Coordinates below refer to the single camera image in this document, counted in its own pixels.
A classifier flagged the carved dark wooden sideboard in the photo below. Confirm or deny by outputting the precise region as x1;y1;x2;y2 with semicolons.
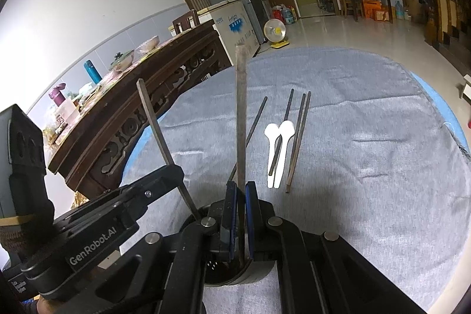
48;20;232;200

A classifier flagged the blue water jug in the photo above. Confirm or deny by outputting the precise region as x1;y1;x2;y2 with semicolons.
281;5;297;25

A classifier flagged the white chest freezer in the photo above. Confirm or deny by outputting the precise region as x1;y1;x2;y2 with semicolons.
168;0;260;59

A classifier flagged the grey table cloth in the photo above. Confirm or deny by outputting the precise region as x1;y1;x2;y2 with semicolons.
145;46;471;314

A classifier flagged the dark wooden chair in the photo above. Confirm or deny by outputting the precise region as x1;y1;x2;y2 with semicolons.
173;9;200;35

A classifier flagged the small electric heater fan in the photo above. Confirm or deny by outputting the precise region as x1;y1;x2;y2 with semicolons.
263;19;290;50

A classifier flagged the orange cardboard box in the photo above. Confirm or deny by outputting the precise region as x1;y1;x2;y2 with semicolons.
362;0;382;19

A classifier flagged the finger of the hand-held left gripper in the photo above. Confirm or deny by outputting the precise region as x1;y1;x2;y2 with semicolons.
53;164;185;227

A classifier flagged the teal drinking bottle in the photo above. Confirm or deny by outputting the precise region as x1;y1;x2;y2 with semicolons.
84;60;103;84

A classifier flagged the pink covered bowl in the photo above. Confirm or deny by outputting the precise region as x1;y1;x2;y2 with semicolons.
136;35;161;54

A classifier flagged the dark wooden chopstick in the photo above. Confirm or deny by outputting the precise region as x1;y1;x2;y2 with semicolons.
268;88;295;177
228;97;268;184

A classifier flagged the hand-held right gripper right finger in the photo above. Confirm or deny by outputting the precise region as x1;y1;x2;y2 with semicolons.
245;181;427;314

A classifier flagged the purple drinking bottle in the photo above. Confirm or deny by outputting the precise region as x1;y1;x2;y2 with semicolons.
49;83;67;107

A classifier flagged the brown wooden chopstick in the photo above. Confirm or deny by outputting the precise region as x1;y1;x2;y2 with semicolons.
285;91;312;194
137;79;201;221
235;45;248;268
289;93;307;175

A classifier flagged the white plastic spoon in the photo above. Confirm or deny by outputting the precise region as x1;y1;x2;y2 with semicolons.
264;123;283;189
273;121;296;190

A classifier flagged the lidded green bowl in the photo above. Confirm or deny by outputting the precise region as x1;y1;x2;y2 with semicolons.
110;51;135;72

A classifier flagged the white cardboard box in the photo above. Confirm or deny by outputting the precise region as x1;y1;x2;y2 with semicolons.
458;74;471;99

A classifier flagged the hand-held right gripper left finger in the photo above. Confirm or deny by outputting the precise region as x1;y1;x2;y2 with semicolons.
84;181;238;314

